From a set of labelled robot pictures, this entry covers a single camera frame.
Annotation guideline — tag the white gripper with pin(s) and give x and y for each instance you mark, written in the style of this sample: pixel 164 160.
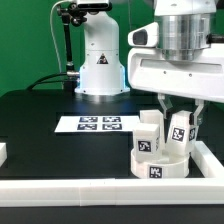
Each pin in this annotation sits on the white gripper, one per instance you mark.
pixel 201 78

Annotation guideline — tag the white round stool seat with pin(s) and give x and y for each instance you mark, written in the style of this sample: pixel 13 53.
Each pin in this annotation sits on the white round stool seat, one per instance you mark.
pixel 165 167

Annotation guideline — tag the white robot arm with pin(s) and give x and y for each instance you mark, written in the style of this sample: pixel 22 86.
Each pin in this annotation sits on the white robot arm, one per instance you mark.
pixel 177 54

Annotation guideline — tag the white sheet with tags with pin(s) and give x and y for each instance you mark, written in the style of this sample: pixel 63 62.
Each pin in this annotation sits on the white sheet with tags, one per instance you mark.
pixel 73 124

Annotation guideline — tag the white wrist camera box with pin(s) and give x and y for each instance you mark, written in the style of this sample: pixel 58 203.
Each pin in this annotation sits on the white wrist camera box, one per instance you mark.
pixel 146 36

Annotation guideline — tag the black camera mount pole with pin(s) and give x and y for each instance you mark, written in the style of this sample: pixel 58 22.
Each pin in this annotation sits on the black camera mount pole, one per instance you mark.
pixel 70 15

